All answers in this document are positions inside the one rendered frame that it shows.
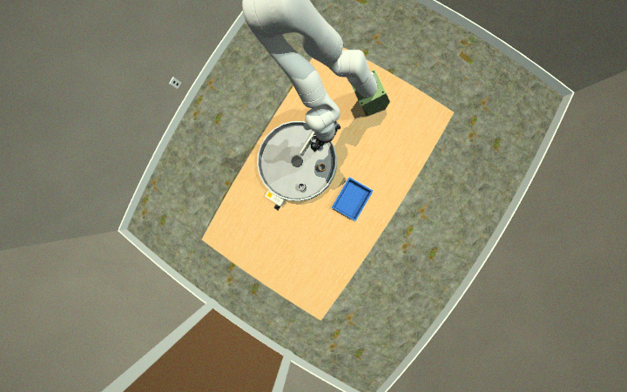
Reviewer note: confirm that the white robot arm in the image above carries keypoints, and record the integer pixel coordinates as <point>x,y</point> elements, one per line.
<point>269,19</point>

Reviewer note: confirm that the blue crate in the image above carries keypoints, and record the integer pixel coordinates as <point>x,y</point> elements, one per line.
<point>351,198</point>

